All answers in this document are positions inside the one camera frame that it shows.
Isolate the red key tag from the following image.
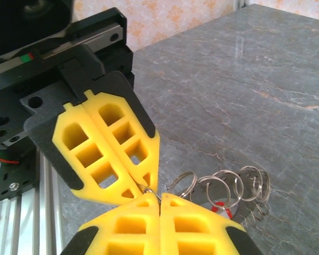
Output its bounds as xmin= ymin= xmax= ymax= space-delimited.
xmin=211 ymin=201 xmax=232 ymax=220

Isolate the small metal split ring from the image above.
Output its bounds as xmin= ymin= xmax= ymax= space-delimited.
xmin=167 ymin=171 xmax=197 ymax=199
xmin=138 ymin=184 xmax=162 ymax=200
xmin=196 ymin=169 xmax=244 ymax=210
xmin=235 ymin=166 xmax=271 ymax=205

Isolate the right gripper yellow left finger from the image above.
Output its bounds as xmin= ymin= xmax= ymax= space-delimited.
xmin=60 ymin=193 xmax=161 ymax=255

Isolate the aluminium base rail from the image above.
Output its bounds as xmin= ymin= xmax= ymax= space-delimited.
xmin=0 ymin=151 xmax=64 ymax=255

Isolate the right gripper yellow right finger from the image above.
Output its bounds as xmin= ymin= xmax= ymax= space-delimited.
xmin=159 ymin=193 xmax=264 ymax=255

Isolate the aluminium corner post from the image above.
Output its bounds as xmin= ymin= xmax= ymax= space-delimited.
xmin=232 ymin=0 xmax=250 ymax=11

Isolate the toothed metal keyring disc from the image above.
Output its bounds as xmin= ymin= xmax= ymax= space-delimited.
xmin=190 ymin=169 xmax=269 ymax=224

